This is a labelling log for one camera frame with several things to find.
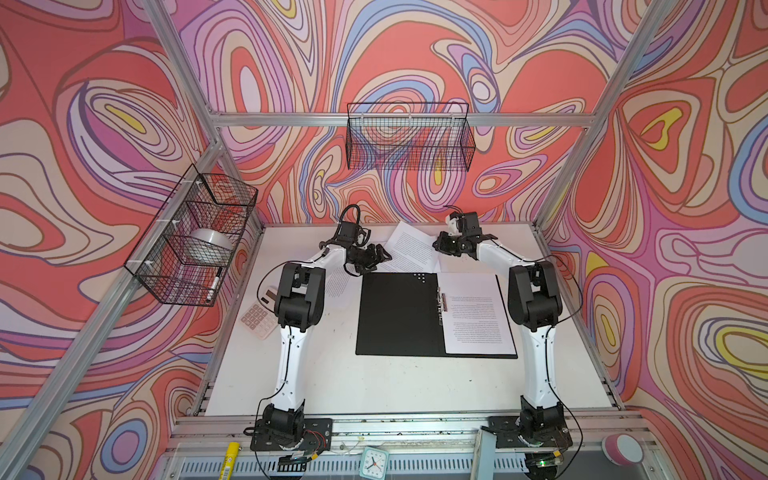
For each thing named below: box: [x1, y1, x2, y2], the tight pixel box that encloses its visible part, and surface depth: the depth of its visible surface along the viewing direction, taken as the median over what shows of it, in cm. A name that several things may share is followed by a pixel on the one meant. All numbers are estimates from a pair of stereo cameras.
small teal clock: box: [359, 447, 389, 480], surface depth 69 cm
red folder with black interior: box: [355, 272, 519, 359], surface depth 95 cm
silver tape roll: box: [188, 228, 233, 262], surface depth 73 cm
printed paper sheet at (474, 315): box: [437, 273, 517, 355], surface depth 95 cm
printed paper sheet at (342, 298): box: [320, 264, 363, 323], surface depth 100 cm
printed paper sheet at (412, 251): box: [375, 221, 438, 273], surface depth 110 cm
